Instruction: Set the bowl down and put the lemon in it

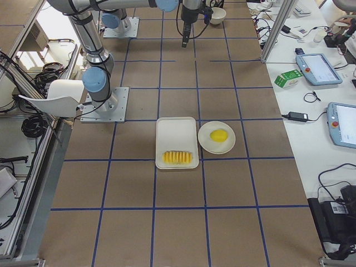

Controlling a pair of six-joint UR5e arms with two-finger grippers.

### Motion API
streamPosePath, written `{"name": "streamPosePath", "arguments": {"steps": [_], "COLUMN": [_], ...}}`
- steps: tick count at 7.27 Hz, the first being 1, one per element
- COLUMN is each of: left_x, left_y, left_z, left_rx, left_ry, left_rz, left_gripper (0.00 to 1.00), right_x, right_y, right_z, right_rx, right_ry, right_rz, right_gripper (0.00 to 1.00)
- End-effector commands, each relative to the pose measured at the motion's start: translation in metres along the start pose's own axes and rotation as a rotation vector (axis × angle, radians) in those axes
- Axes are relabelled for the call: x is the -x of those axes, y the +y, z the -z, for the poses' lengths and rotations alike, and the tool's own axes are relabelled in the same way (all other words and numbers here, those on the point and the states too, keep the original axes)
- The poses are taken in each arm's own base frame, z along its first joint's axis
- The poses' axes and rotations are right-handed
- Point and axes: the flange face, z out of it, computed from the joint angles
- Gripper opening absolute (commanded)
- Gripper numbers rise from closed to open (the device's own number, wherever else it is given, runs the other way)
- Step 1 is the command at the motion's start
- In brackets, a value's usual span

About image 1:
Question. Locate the blue teach pendant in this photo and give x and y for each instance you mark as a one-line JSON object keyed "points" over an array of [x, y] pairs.
{"points": [[317, 69], [341, 124]]}

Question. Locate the yellow lemon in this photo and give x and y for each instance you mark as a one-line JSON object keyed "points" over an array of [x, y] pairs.
{"points": [[219, 135]]}

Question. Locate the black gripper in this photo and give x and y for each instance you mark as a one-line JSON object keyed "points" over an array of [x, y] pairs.
{"points": [[189, 15]]}

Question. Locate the far blue teach pendant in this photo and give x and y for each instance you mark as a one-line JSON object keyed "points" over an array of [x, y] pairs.
{"points": [[317, 69]]}

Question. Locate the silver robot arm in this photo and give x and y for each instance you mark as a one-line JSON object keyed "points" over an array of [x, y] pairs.
{"points": [[96, 78], [116, 19]]}

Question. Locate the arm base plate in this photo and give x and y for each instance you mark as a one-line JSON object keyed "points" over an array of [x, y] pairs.
{"points": [[113, 110], [131, 33]]}

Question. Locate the white plastic chair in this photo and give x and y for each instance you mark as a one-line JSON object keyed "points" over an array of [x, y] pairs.
{"points": [[62, 99]]}

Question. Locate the white rectangular tray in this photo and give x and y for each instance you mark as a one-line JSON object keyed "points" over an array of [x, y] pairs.
{"points": [[176, 134]]}

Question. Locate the white paper cup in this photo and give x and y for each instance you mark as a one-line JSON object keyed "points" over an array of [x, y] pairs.
{"points": [[319, 36]]}

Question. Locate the near blue teach pendant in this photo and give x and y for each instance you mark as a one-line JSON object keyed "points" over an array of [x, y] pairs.
{"points": [[341, 124]]}

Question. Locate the green white carton box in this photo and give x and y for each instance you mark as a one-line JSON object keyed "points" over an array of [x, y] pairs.
{"points": [[288, 79]]}

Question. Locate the aluminium frame post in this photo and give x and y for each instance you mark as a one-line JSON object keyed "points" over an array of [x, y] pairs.
{"points": [[285, 9]]}

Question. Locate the cream round plate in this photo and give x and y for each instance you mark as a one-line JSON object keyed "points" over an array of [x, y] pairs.
{"points": [[214, 147]]}

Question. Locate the black power adapter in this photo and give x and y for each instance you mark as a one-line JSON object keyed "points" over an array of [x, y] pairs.
{"points": [[298, 116]]}

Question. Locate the white ceramic bowl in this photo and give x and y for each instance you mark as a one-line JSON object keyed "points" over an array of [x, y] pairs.
{"points": [[218, 15]]}

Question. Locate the black laptop device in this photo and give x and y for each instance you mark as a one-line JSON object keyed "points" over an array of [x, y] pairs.
{"points": [[335, 222]]}

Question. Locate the sliced yellow fruit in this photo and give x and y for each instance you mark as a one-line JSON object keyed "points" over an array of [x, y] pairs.
{"points": [[177, 157]]}

